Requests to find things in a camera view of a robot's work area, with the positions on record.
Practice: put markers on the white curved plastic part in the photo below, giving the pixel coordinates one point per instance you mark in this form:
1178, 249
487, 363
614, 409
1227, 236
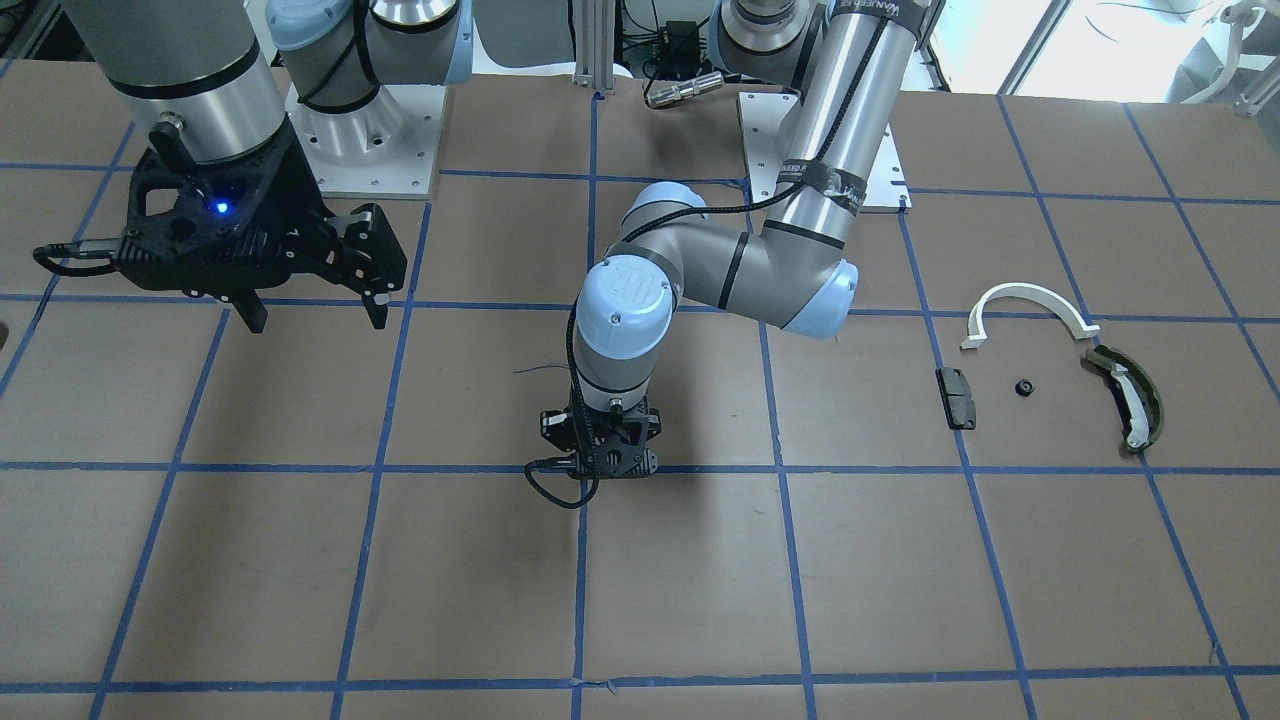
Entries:
1050, 300

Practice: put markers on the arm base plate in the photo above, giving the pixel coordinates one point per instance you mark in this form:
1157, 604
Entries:
767, 125
385, 150

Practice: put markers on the aluminium frame post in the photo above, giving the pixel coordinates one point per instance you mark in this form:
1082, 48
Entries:
593, 44

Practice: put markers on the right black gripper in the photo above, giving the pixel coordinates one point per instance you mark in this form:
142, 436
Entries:
296, 193

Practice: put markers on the black brake pad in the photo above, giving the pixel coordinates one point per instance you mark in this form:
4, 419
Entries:
957, 398

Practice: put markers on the green curved brake shoe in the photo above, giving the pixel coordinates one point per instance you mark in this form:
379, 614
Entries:
1137, 398

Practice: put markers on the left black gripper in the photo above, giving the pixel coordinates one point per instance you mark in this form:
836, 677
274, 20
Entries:
553, 424

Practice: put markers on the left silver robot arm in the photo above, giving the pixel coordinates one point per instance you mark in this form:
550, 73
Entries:
846, 61

